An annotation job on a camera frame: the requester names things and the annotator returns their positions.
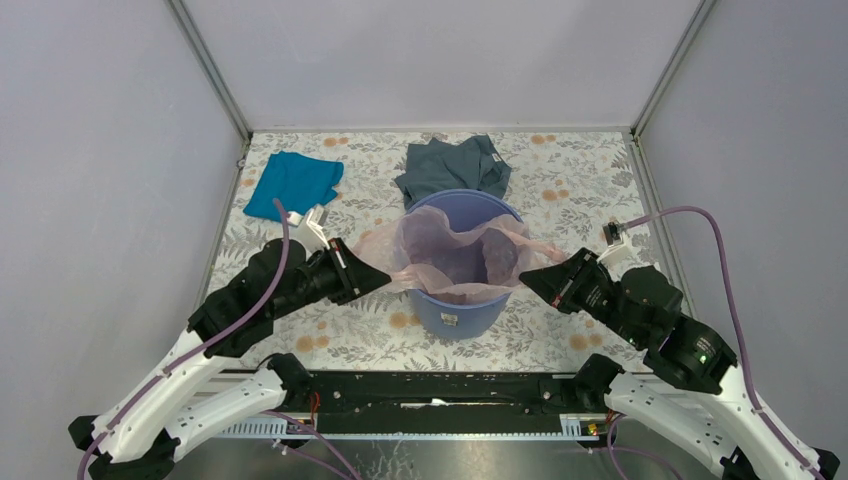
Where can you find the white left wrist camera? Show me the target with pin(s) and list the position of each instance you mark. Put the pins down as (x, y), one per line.
(307, 229)

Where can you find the grey-blue shirt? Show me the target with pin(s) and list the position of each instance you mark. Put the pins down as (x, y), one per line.
(438, 166)

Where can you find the blue plastic trash bin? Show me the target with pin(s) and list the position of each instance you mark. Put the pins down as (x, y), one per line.
(460, 321)

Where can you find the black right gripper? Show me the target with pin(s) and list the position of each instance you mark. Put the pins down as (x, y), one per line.
(556, 284)

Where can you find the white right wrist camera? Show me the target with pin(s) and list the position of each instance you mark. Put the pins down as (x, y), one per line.
(619, 244)

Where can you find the white slotted cable duct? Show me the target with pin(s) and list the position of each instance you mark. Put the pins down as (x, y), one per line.
(500, 427)

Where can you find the pink plastic trash bag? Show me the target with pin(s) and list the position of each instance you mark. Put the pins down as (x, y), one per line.
(421, 251)

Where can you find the floral tablecloth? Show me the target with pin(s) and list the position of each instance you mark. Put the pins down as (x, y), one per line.
(565, 186)

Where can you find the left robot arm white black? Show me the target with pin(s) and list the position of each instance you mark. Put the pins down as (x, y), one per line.
(152, 428)

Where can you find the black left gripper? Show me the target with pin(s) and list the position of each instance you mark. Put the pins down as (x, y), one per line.
(356, 277)

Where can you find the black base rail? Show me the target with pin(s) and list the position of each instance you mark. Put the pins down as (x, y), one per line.
(371, 395)

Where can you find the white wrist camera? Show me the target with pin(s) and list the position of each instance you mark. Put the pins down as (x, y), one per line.
(307, 229)
(619, 244)

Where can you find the teal cloth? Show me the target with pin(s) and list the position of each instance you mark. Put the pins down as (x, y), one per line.
(298, 182)

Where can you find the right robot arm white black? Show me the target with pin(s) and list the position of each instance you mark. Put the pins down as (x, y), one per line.
(738, 438)

